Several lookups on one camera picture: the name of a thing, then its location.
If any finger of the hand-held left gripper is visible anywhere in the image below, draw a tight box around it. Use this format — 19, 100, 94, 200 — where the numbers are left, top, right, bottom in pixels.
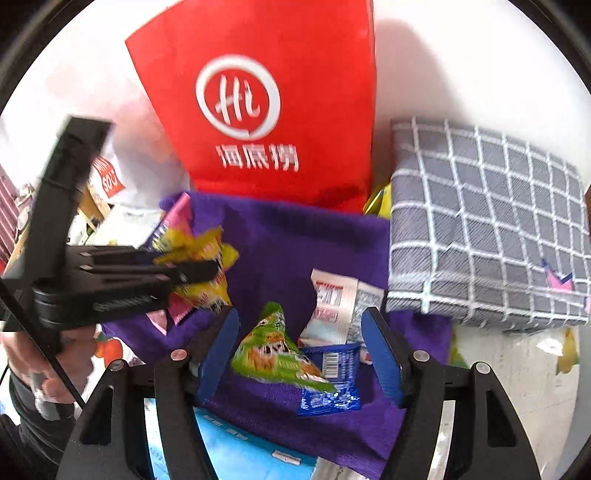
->
65, 244, 219, 298

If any black cable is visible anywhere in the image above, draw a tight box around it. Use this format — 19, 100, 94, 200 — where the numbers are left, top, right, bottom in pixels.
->
0, 279, 88, 409

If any person's left forearm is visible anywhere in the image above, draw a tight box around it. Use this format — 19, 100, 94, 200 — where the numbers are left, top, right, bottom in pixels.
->
0, 376, 63, 480

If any light blue box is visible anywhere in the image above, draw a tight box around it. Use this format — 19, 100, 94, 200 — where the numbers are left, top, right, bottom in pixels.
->
147, 396, 320, 480

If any grey checked folded cloth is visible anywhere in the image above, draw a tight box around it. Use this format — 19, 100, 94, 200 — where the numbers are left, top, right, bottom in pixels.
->
385, 116, 591, 334

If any pink snack packet blue label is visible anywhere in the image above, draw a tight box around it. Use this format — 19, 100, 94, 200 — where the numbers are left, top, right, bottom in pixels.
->
141, 191, 193, 254

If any fruit print tablecloth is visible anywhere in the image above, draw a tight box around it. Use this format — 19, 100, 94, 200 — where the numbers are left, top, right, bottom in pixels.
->
438, 323, 583, 480

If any white snack packet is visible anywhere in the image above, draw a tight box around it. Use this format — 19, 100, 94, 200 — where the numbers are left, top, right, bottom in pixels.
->
297, 268, 385, 366

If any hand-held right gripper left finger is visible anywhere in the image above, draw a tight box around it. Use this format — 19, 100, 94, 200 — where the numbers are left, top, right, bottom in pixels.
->
56, 307, 242, 480

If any green snack packet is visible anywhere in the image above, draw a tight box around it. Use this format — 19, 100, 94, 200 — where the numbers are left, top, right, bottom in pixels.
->
230, 302, 339, 394

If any purple towel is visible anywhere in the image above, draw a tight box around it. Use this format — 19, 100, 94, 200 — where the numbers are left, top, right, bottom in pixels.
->
100, 191, 454, 479

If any white plastic bag red label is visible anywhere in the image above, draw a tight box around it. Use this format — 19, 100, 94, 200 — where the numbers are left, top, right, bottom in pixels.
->
87, 131, 195, 247

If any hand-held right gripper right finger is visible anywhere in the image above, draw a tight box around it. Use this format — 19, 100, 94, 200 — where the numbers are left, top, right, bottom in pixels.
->
360, 307, 542, 480

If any wooden frame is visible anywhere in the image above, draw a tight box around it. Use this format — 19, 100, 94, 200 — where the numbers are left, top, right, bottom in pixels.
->
74, 182, 114, 234

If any person's left hand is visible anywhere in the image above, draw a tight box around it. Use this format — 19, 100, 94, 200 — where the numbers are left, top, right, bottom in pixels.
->
0, 323, 97, 417

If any striped red cloth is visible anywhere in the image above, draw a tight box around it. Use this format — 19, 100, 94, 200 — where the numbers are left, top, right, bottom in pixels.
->
0, 165, 23, 266

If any red bag white logo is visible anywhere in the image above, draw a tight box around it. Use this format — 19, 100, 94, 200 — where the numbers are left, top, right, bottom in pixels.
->
124, 0, 378, 214

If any yellow pink snack packet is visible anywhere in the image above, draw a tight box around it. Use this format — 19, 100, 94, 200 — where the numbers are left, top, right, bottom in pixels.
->
154, 225, 239, 326

